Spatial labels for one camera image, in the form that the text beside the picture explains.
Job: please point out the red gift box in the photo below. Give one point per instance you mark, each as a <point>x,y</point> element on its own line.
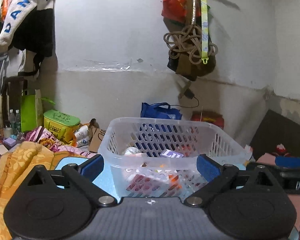
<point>208,119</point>

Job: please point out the small purple case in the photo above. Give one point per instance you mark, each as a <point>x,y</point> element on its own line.
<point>10,142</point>

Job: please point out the clear plastic basket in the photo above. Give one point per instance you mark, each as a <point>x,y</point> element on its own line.
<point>165,140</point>

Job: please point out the brown hanging bag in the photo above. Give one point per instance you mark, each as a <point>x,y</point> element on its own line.
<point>192,67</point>

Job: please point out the red hanging bag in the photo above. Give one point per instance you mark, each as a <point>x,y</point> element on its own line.
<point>176,3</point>

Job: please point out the yellow-green gift box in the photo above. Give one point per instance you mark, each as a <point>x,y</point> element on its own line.
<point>61,125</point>

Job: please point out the white paper cup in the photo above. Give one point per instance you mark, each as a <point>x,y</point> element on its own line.
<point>131,151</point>

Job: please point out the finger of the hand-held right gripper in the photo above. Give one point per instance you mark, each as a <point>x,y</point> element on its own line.
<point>288,161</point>

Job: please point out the green shopping bag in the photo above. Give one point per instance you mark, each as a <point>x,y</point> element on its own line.
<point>31,111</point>

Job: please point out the dark wooden headboard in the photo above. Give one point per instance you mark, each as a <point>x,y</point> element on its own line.
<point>282,132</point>

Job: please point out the orange plastic bottle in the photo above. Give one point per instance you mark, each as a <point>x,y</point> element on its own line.
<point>174,178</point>

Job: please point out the red and black blanket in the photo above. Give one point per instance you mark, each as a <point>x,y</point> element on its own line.
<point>281,149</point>

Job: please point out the pink cloth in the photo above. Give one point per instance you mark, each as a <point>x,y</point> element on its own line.
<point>266,158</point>

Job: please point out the orange patterned blanket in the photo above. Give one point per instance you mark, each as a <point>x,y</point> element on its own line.
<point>17,180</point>

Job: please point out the dark wooden chair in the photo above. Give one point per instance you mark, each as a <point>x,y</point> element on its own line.
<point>13,92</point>

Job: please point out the brown cardboard box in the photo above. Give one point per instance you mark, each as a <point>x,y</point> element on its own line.
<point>97,136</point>

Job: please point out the white drink bottles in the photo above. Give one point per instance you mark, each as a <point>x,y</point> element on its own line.
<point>81,135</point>

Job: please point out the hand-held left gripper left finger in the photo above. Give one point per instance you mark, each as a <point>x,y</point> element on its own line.
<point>93,167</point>

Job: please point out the pink box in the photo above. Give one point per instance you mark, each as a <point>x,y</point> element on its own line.
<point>146,181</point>

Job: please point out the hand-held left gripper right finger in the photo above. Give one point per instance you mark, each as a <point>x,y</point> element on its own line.
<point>208,167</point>

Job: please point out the white printed jacket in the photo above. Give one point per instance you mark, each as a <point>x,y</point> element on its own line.
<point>22,7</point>

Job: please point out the blue shopping bag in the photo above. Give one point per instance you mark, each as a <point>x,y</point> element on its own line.
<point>161,112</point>

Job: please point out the purple box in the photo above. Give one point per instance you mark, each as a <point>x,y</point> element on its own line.
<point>172,153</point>

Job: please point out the black garment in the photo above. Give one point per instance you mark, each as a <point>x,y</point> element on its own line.
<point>36,35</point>

